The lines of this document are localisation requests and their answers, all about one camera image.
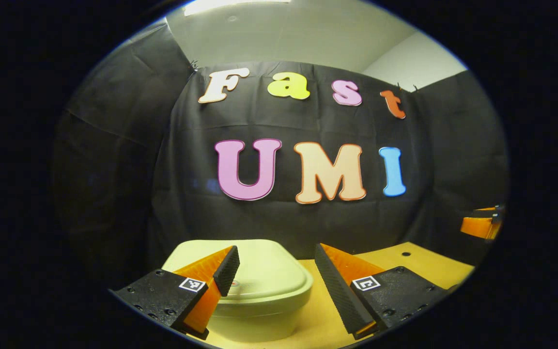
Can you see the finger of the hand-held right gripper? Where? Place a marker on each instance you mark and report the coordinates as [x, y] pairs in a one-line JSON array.
[[480, 227], [489, 212]]

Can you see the ceiling light panel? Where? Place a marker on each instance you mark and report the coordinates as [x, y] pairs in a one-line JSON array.
[[235, 6]]

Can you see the green desktop garbage bin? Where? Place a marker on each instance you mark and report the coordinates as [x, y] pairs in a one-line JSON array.
[[269, 276]]

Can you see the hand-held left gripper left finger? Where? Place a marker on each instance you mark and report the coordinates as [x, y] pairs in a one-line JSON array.
[[228, 269]]

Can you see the black backdrop cloth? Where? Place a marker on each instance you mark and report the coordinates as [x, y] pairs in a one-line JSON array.
[[129, 169]]

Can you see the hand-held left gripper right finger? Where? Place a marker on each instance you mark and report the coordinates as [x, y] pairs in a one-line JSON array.
[[337, 293]]

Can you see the wooden desktop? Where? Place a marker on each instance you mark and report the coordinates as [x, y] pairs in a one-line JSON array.
[[322, 325]]

